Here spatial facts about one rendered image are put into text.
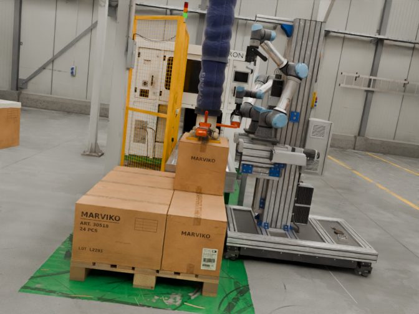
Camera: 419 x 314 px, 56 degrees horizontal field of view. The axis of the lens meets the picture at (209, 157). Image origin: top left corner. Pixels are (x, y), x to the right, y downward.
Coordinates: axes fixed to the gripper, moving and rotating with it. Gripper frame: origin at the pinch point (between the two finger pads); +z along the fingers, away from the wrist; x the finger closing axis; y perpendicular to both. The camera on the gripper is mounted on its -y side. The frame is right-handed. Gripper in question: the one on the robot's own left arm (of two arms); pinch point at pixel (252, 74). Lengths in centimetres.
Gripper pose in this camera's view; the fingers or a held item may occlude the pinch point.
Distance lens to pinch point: 299.6
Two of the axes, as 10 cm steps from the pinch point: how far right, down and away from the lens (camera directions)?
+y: -9.9, -1.3, -0.3
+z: -1.3, 9.8, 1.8
